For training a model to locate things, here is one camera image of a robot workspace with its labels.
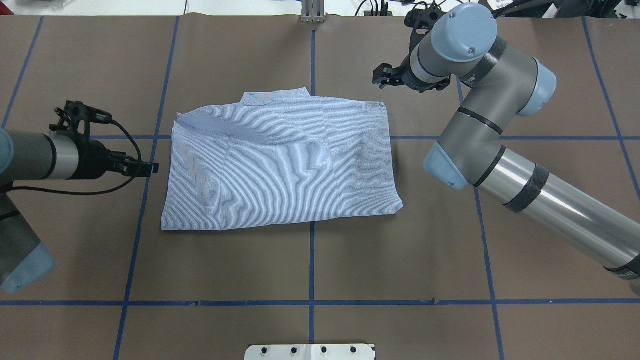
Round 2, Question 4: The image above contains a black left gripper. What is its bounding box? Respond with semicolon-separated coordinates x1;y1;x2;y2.
75;140;160;180

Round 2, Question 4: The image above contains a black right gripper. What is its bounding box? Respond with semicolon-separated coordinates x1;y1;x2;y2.
372;63;451;93

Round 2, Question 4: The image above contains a light blue striped shirt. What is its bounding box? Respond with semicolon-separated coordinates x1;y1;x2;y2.
160;88;403;231

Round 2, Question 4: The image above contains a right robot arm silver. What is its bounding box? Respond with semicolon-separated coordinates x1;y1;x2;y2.
365;1;639;299

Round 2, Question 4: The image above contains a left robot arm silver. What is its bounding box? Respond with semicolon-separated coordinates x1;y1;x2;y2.
1;129;158;300

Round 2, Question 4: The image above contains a grey USB hub left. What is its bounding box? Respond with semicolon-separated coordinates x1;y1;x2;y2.
355;0;393;18

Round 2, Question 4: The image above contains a black box with label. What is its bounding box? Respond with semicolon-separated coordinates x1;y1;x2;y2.
491;0;554;19

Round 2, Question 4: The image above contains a grey aluminium frame post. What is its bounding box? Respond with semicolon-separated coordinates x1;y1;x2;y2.
299;0;326;24

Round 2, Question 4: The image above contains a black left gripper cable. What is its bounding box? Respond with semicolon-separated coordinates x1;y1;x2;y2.
10;119;146;197

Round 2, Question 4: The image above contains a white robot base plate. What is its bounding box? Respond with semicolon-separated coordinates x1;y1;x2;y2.
244;343;377;360

